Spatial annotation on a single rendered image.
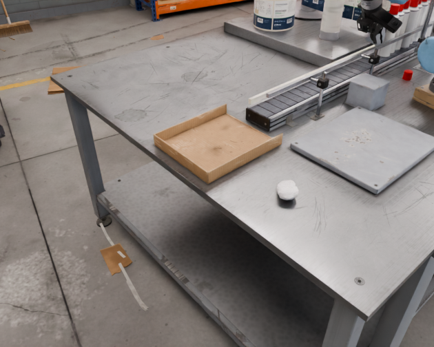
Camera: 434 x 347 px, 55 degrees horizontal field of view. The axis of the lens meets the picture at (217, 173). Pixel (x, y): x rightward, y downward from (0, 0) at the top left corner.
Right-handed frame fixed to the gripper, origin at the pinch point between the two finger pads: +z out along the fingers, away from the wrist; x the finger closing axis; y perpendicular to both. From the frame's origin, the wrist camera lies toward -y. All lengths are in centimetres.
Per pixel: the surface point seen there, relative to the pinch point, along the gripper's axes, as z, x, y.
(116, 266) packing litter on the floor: 26, 142, 48
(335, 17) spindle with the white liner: -2.7, -4.7, 24.9
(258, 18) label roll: -4, 9, 59
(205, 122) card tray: -32, 76, 13
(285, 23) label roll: 0.8, 3.4, 48.4
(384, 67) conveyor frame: 5.7, 5.2, -4.5
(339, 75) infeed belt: -8.1, 25.1, 0.0
